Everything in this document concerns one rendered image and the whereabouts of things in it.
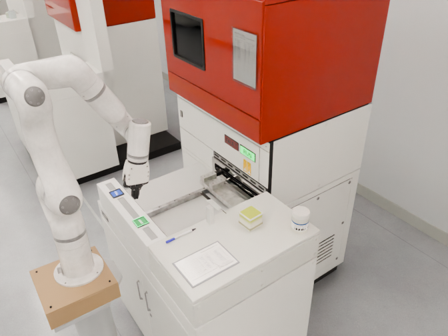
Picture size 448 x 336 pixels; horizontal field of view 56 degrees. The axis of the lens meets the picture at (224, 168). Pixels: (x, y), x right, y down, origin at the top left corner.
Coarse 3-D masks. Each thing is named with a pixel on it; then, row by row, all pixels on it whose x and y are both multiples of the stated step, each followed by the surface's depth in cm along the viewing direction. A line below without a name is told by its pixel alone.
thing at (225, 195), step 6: (204, 186) 219; (222, 186) 215; (210, 192) 216; (216, 192) 211; (222, 192) 211; (228, 192) 211; (234, 192) 211; (222, 198) 207; (228, 198) 206; (234, 198) 206; (240, 198) 206; (228, 204) 203; (234, 204) 202
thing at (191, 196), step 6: (192, 192) 216; (198, 192) 217; (204, 192) 219; (180, 198) 212; (186, 198) 213; (192, 198) 216; (168, 204) 208; (174, 204) 210; (180, 204) 213; (150, 210) 205; (156, 210) 205; (162, 210) 207; (150, 216) 204
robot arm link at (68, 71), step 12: (48, 60) 130; (60, 60) 130; (72, 60) 132; (36, 72) 132; (48, 72) 131; (60, 72) 130; (72, 72) 132; (84, 72) 134; (48, 84) 134; (60, 84) 133; (72, 84) 134; (84, 84) 135; (96, 84) 138; (84, 96) 140
